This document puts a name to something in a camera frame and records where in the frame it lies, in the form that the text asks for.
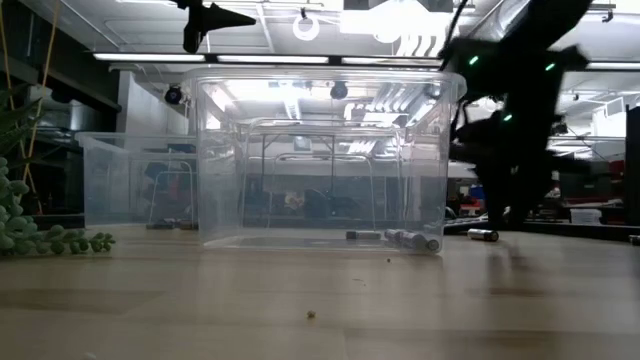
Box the black remote control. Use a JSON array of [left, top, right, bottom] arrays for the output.
[[443, 212, 489, 234]]

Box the black folding table frame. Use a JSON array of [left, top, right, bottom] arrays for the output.
[[257, 128, 337, 201]]

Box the white ring light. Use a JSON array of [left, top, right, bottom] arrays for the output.
[[291, 12, 321, 43]]

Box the green potted succulent plant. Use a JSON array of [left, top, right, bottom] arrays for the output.
[[0, 84, 117, 260]]

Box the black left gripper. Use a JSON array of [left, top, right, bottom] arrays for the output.
[[172, 0, 257, 32]]

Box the black and gold battery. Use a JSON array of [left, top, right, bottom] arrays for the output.
[[397, 230, 430, 251]]

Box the black office chair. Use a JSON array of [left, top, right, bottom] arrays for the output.
[[303, 188, 331, 220]]

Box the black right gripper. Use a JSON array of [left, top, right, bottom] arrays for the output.
[[449, 107, 566, 231]]

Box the overhead light bar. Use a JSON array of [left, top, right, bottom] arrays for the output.
[[92, 52, 640, 71]]

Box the clear plastic bin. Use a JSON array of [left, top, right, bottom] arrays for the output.
[[74, 130, 201, 230], [182, 64, 469, 256]]

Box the yellow cable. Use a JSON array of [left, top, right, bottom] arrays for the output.
[[0, 9, 60, 211]]

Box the white box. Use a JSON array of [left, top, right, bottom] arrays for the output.
[[569, 208, 604, 226]]

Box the black table frame rail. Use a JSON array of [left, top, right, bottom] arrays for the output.
[[29, 213, 640, 242]]

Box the black monitor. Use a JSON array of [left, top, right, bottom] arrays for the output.
[[559, 159, 614, 200]]

